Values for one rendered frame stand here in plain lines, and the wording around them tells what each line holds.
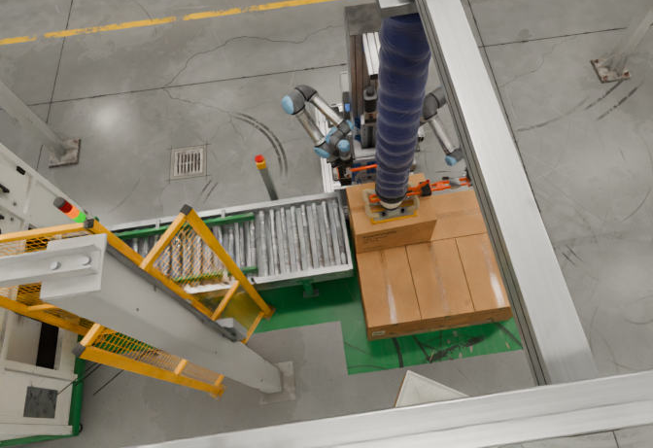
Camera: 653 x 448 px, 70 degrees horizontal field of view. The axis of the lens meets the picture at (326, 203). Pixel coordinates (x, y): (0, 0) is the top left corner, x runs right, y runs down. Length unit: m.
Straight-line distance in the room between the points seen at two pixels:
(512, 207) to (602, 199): 3.89
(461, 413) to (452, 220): 3.13
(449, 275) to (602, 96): 2.85
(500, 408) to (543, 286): 0.34
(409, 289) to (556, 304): 2.61
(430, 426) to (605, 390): 0.30
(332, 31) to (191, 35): 1.73
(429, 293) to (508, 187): 2.54
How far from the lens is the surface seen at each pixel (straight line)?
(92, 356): 2.40
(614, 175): 5.24
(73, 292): 1.32
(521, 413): 0.91
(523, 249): 1.15
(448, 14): 1.55
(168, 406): 4.39
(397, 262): 3.74
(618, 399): 0.97
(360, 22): 3.02
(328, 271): 3.67
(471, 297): 3.74
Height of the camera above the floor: 4.07
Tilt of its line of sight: 63 degrees down
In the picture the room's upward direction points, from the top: 10 degrees counter-clockwise
